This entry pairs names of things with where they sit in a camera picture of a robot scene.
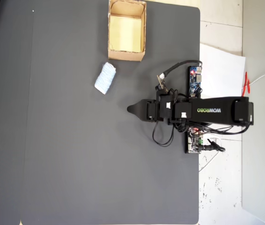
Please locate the blue circuit board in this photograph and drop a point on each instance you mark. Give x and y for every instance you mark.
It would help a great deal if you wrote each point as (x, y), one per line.
(195, 79)

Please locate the small wrist camera board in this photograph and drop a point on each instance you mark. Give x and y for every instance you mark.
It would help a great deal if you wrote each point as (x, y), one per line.
(161, 84)

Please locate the light blue yarn block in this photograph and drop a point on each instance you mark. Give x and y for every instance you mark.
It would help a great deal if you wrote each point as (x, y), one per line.
(105, 78)

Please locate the white green circuit board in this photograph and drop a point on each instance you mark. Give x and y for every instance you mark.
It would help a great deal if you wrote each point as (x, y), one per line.
(193, 143)

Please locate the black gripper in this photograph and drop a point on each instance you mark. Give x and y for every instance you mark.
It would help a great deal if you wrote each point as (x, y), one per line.
(154, 110)

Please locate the white paper sheet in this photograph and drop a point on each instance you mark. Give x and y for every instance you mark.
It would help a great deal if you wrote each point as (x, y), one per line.
(221, 70)

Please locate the black power plug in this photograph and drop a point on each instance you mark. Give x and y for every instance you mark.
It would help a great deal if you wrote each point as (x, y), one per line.
(211, 148)

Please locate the yellow paper sheet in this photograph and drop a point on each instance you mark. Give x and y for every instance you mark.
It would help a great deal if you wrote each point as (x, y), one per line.
(126, 32)

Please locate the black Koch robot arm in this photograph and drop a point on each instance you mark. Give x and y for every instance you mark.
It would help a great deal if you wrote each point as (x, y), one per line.
(212, 110)

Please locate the small red tape mark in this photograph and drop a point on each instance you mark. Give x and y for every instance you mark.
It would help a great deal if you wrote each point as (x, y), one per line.
(247, 84)

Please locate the open cardboard box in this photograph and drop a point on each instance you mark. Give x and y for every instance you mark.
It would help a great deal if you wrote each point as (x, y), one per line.
(126, 56)

